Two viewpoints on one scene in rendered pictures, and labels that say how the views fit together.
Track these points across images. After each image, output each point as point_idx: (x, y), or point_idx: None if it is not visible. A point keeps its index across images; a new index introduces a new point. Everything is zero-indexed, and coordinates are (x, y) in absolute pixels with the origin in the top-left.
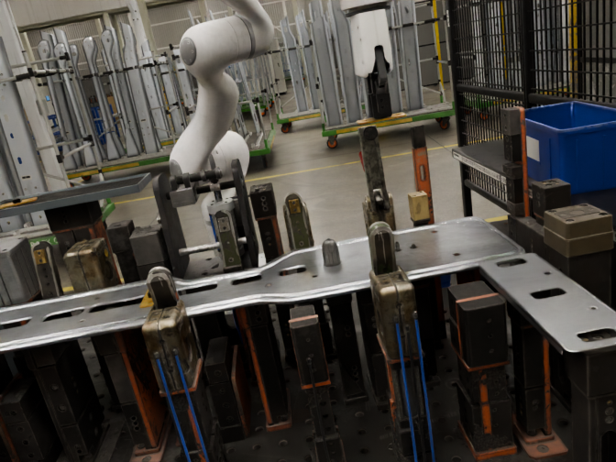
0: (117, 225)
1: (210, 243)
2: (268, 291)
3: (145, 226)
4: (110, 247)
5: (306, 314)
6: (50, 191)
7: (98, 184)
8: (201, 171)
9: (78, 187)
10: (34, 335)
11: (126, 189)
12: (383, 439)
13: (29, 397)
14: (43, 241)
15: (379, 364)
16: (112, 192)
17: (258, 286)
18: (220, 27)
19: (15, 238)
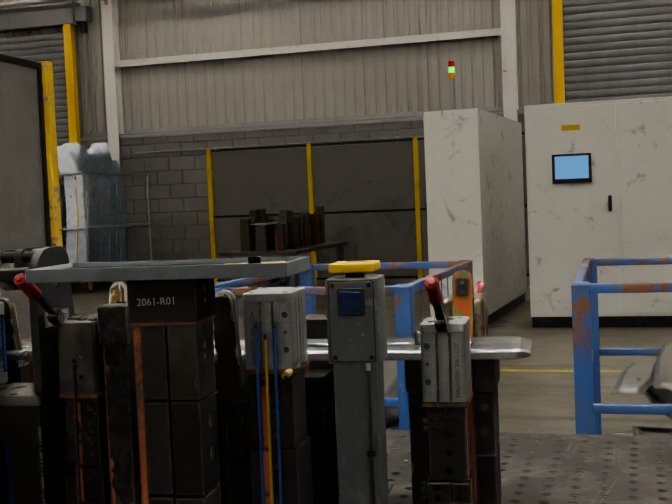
0: (121, 302)
1: (17, 350)
2: (28, 342)
3: (83, 321)
4: (136, 383)
5: (26, 340)
6: (199, 265)
7: (115, 271)
8: (4, 251)
9: (150, 268)
10: (240, 340)
11: (87, 266)
12: None
13: None
14: (217, 292)
15: None
16: (108, 265)
17: (29, 344)
18: None
19: (258, 292)
